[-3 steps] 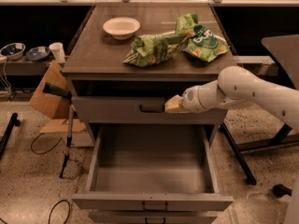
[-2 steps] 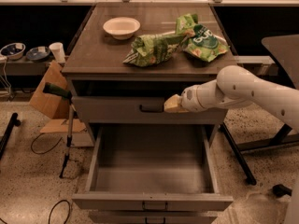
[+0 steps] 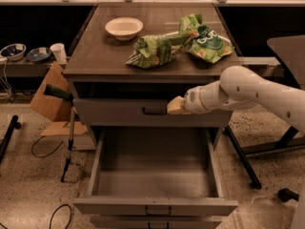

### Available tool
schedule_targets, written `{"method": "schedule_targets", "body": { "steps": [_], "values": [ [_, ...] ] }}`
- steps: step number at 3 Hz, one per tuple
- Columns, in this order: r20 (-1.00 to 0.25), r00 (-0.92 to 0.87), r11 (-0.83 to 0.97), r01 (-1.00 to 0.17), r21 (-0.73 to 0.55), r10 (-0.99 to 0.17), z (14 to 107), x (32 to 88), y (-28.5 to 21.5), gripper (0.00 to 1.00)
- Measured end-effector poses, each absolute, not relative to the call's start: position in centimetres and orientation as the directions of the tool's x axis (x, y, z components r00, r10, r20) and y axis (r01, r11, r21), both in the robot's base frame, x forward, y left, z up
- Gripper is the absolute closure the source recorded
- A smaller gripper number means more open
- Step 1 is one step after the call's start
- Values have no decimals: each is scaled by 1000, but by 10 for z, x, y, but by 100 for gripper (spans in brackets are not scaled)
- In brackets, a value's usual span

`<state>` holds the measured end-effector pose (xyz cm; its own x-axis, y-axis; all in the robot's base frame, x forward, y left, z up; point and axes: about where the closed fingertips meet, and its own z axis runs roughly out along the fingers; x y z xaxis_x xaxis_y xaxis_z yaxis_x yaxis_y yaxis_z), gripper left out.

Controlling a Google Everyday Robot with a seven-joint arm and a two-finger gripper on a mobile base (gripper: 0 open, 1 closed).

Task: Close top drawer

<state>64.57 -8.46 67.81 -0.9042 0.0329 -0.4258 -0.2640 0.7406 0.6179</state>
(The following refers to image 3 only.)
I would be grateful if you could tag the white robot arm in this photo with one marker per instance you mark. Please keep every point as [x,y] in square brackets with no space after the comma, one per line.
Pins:
[254,211]

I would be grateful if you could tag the green snack bag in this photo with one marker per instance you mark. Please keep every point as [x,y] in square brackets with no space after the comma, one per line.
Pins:
[203,42]

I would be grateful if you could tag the black stand foot left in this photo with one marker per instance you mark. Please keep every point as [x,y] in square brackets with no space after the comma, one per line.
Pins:
[14,125]

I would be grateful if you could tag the grey middle drawer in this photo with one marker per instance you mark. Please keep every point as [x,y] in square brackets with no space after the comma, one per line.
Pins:
[165,172]

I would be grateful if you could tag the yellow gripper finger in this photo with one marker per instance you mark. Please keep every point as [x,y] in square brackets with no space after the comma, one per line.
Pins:
[177,106]

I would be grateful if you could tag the black caster foot right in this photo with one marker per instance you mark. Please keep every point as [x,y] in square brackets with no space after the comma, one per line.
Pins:
[287,194]

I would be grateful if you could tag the blue bowl right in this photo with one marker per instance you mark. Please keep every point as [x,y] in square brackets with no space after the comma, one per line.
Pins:
[39,55]

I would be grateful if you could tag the white bowl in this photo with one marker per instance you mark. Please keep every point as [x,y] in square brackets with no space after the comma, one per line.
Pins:
[124,28]

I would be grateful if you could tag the blue bowl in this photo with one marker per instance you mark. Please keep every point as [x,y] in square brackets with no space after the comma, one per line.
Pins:
[39,55]
[13,52]

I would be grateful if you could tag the black table leg base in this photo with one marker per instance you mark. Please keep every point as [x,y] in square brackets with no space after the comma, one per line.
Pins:
[286,51]

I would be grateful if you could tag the green crumpled chip bag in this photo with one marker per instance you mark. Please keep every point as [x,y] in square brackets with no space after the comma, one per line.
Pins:
[156,50]

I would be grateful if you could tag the white paper cup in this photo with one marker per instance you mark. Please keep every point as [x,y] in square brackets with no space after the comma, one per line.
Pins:
[58,50]

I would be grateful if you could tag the grey top drawer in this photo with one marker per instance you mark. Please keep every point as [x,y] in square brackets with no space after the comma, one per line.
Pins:
[142,112]

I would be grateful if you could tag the cardboard box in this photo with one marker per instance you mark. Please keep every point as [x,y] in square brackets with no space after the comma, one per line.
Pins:
[55,109]

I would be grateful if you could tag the grey drawer cabinet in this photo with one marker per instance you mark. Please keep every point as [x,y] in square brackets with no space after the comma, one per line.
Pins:
[98,69]

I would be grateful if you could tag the grey bottom drawer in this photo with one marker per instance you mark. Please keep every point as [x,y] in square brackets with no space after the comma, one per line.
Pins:
[142,222]

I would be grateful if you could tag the grey drawer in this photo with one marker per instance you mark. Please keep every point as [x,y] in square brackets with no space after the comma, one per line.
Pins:
[142,222]
[165,172]
[142,112]

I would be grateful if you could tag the green handled crutch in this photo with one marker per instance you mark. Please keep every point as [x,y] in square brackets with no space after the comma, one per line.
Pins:
[57,92]

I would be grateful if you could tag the blue bowl left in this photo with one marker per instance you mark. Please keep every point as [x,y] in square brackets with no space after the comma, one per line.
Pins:
[13,52]

